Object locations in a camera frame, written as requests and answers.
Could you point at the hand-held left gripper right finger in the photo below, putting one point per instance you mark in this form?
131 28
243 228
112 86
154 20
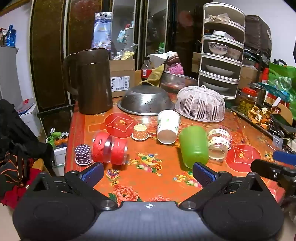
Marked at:
203 174

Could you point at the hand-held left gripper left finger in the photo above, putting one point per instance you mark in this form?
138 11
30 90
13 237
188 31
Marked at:
93 174

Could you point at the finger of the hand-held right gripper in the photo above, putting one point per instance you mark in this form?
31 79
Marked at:
285 157
266 169

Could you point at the green plastic cup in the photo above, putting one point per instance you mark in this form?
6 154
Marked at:
193 146

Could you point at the purple polka dot paper cup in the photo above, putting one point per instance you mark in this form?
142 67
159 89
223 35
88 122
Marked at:
82 154

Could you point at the orange polka dot paper cup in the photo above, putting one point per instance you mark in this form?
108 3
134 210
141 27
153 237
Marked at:
140 133

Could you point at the white paper cup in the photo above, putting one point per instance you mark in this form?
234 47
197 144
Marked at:
167 122

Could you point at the red wrapped clear glass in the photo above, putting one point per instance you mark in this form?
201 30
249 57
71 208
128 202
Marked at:
100 147
119 151

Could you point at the white storage bin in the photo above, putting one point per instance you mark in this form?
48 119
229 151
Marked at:
60 160

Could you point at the clear glass with patterned band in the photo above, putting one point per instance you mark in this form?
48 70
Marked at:
219 139

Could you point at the dried orange peels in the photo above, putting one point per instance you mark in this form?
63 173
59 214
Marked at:
260 117

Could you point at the green toy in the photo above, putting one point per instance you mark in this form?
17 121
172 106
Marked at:
55 138

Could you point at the red floral table cover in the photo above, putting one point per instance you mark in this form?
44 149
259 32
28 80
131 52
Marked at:
148 150

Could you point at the metal tray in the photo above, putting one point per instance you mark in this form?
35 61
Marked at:
240 113

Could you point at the pickle jar with red lid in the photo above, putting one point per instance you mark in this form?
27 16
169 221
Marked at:
247 100

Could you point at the glass jar with dark lid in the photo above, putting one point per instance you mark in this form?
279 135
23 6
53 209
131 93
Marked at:
260 92

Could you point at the white mesh food cover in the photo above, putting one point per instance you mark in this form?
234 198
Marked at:
198 104

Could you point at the green shopping bag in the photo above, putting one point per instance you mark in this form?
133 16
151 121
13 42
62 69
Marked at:
281 76

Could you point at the white box with red print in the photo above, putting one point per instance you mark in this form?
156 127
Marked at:
30 118

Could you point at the black and red clothing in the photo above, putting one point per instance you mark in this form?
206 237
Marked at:
16 139

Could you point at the brown plastic pitcher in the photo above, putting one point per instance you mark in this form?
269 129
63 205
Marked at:
92 85

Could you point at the white plate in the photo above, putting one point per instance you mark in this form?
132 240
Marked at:
219 69
215 86

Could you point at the steel colander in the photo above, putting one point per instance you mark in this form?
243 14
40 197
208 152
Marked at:
145 99

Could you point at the steel basin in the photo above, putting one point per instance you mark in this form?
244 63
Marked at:
178 81

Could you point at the cardboard box with labels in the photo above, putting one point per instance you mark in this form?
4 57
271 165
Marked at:
121 78

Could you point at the olive yellow cloth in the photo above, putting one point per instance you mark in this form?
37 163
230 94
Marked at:
153 76

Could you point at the pink cloth bundle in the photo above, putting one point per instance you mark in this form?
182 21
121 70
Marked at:
175 67

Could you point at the pale pink bowl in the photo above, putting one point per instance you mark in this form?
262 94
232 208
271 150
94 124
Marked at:
234 54

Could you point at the cola bottle with red label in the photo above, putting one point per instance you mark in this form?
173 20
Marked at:
146 69

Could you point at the black case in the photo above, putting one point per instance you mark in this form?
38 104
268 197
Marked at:
257 34

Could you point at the patterned white bowl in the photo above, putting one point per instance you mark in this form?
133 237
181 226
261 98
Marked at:
217 48

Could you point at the white cabinet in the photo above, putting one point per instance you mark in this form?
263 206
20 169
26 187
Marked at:
8 74

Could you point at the white tiered dish rack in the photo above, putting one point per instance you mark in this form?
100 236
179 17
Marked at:
239 30

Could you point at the blue white plastic bag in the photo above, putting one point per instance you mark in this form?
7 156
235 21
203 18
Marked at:
101 32

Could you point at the blue plastic bottle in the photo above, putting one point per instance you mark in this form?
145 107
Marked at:
10 36

